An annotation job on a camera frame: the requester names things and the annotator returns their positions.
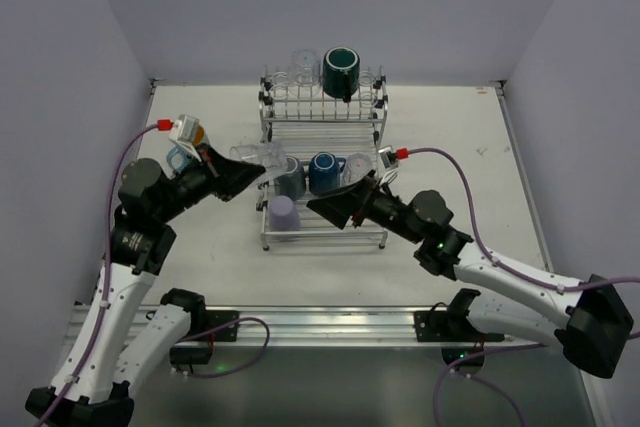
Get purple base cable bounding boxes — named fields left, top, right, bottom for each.
left=169, top=316, right=271, bottom=379
left=432, top=331, right=551, bottom=427

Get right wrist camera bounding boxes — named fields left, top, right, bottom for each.
left=378, top=146, right=399, bottom=170

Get lilac plastic cup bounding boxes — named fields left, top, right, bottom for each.
left=268, top=196, right=300, bottom=232

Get blue butterfly ceramic mug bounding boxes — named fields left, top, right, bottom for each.
left=166, top=126, right=206, bottom=173

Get aluminium frame rail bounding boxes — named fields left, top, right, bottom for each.
left=64, top=304, right=591, bottom=348

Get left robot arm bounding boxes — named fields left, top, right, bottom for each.
left=25, top=143, right=265, bottom=426

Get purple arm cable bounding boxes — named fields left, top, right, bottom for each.
left=34, top=119, right=174, bottom=423
left=394, top=146, right=640, bottom=288

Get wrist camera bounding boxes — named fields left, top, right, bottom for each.
left=378, top=146, right=399, bottom=170
left=168, top=114, right=205, bottom=148

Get clear faceted glass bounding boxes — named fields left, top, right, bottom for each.
left=229, top=141, right=287, bottom=184
left=341, top=153, right=373, bottom=186

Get grey faceted ceramic mug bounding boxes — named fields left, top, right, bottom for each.
left=274, top=156, right=306, bottom=201

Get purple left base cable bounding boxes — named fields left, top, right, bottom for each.
left=169, top=316, right=271, bottom=379

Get dark green ceramic mug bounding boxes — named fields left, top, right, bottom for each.
left=322, top=46, right=360, bottom=103

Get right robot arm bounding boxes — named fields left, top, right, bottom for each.
left=307, top=174, right=634, bottom=379

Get silver wire dish rack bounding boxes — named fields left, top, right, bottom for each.
left=256, top=67, right=388, bottom=251

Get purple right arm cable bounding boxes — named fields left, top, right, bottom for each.
left=394, top=146, right=640, bottom=288

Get dark blue faceted mug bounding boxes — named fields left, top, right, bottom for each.
left=308, top=152, right=346, bottom=196

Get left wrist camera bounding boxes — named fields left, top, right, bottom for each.
left=168, top=114, right=205, bottom=148

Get clear faceted glass front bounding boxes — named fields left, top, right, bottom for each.
left=229, top=141, right=287, bottom=184

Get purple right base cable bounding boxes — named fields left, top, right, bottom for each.
left=432, top=331, right=551, bottom=427

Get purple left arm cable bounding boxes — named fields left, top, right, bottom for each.
left=34, top=119, right=174, bottom=423

